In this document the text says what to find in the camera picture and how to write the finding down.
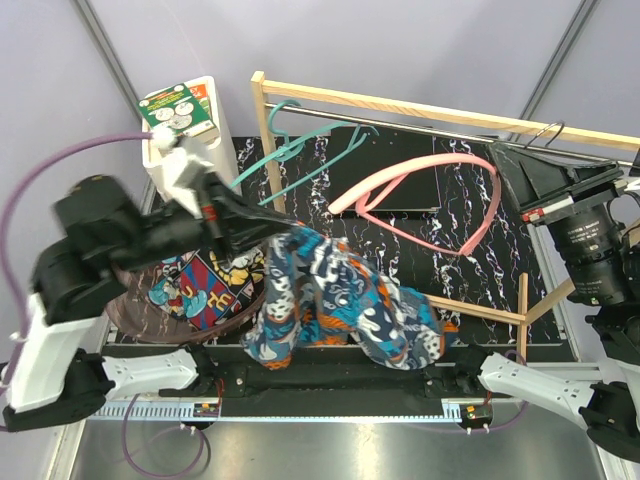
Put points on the blue orange patterned shorts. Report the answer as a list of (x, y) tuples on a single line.
[(320, 292)]

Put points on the brown translucent plastic basket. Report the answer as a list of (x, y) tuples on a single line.
[(134, 320)]

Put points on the black marble pattern mat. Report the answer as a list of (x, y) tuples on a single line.
[(415, 245)]

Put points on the chrome rack rail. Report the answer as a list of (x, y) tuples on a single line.
[(450, 133)]

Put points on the comic print shorts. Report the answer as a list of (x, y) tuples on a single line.
[(195, 287)]

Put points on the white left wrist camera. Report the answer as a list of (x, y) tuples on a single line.
[(178, 173)]

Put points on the black flat panel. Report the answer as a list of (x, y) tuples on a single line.
[(385, 169)]

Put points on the teal plastic hanger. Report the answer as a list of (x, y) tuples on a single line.
[(290, 149)]

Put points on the pink foam hanger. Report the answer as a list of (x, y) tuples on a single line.
[(490, 179)]

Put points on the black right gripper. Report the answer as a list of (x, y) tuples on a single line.
[(552, 184)]

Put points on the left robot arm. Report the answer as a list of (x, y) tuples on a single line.
[(53, 381)]

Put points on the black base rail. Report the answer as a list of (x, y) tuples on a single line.
[(330, 382)]

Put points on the wooden clothes rack frame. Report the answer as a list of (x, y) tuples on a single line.
[(436, 232)]

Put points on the green box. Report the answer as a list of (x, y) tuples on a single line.
[(185, 109)]

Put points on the white rectangular bin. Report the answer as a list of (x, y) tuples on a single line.
[(221, 152)]

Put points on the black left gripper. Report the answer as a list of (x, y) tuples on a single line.
[(220, 211)]

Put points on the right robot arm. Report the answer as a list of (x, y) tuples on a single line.
[(602, 262)]

